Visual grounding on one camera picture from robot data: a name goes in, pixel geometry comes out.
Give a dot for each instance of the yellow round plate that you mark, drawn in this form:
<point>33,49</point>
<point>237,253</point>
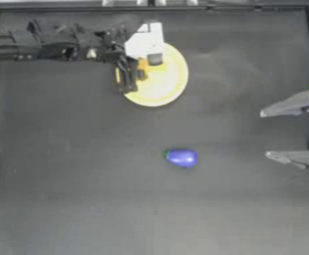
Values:
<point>167,88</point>

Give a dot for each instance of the purple toy eggplant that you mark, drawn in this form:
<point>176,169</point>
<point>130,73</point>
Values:
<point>183,157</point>

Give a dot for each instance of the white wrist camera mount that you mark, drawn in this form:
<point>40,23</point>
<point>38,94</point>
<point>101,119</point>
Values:
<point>144,40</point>

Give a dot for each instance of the black table frame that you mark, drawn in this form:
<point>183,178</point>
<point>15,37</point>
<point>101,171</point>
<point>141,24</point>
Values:
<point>233,7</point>

